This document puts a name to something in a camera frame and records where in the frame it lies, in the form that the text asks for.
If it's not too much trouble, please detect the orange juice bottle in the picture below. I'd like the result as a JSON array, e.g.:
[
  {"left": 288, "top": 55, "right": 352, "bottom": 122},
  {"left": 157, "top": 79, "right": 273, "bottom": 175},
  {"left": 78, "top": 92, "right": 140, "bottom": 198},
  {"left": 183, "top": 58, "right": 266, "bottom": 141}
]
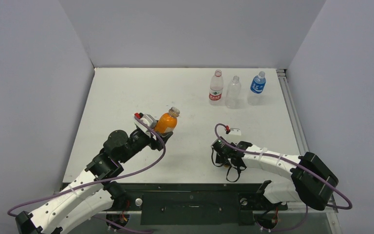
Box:
[{"left": 154, "top": 107, "right": 180, "bottom": 134}]

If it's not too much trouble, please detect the blue label water bottle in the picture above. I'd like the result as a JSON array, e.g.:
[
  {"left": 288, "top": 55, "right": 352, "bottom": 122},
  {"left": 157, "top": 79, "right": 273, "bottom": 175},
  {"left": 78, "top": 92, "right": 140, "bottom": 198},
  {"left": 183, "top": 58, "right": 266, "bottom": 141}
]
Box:
[{"left": 247, "top": 71, "right": 266, "bottom": 106}]

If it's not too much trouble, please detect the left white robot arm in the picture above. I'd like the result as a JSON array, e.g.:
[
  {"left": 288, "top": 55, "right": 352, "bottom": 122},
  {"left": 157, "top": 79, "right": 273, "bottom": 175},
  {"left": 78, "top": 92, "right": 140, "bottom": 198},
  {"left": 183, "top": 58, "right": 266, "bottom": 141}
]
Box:
[{"left": 15, "top": 128, "right": 173, "bottom": 234}]

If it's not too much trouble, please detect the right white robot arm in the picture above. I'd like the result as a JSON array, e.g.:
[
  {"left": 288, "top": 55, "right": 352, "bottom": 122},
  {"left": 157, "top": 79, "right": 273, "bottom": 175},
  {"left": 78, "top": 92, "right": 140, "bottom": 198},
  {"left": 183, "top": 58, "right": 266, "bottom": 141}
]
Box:
[{"left": 211, "top": 139, "right": 338, "bottom": 211}]

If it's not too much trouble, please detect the clear empty plastic bottle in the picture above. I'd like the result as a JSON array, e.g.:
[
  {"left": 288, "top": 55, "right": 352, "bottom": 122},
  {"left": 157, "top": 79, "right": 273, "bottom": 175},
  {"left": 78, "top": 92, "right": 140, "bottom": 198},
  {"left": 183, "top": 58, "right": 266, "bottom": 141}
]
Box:
[{"left": 225, "top": 76, "right": 242, "bottom": 109}]

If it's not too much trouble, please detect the red label water bottle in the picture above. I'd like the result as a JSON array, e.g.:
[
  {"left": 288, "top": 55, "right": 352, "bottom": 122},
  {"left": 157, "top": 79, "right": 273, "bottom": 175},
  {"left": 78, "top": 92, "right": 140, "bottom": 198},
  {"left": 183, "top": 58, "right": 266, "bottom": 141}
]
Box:
[{"left": 208, "top": 70, "right": 224, "bottom": 105}]

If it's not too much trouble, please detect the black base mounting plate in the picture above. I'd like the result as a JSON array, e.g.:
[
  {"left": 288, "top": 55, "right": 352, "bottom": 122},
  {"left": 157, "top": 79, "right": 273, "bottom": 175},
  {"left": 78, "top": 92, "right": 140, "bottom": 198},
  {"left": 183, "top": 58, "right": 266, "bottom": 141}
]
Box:
[{"left": 61, "top": 182, "right": 320, "bottom": 227}]

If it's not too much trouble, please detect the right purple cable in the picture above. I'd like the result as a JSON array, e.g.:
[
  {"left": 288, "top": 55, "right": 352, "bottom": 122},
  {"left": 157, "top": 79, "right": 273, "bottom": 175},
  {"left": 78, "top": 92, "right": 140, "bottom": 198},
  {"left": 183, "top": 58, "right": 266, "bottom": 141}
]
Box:
[{"left": 214, "top": 123, "right": 353, "bottom": 211}]

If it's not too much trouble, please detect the purple cable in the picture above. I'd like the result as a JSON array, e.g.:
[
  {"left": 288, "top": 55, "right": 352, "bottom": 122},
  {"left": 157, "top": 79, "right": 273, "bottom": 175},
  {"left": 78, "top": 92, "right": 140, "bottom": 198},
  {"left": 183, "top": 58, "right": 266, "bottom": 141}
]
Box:
[
  {"left": 214, "top": 123, "right": 353, "bottom": 211},
  {"left": 7, "top": 114, "right": 167, "bottom": 217}
]

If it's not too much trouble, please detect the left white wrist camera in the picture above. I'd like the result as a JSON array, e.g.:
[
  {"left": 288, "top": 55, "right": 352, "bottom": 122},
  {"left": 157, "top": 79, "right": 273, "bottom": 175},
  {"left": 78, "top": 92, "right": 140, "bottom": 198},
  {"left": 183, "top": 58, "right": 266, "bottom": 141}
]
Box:
[{"left": 134, "top": 113, "right": 157, "bottom": 135}]

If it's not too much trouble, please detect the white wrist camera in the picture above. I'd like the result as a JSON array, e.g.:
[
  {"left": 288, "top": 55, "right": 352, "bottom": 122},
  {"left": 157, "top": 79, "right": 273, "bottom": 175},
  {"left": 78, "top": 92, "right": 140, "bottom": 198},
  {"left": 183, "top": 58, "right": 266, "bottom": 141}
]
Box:
[
  {"left": 134, "top": 113, "right": 157, "bottom": 135},
  {"left": 225, "top": 125, "right": 242, "bottom": 137}
]

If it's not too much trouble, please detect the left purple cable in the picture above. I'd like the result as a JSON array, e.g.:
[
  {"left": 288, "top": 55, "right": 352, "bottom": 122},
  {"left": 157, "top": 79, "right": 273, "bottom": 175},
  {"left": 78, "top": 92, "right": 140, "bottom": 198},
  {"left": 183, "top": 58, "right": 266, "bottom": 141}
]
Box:
[{"left": 7, "top": 114, "right": 167, "bottom": 217}]

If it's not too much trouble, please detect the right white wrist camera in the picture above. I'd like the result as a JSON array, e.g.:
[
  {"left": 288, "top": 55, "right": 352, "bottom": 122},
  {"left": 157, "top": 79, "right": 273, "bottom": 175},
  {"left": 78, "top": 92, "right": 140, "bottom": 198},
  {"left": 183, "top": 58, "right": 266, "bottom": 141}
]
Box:
[{"left": 225, "top": 125, "right": 242, "bottom": 137}]

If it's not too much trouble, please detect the aluminium rail frame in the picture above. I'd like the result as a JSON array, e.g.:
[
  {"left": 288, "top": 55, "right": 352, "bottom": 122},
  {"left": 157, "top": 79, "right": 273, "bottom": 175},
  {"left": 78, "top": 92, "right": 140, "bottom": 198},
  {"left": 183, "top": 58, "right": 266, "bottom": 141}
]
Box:
[{"left": 277, "top": 68, "right": 338, "bottom": 214}]

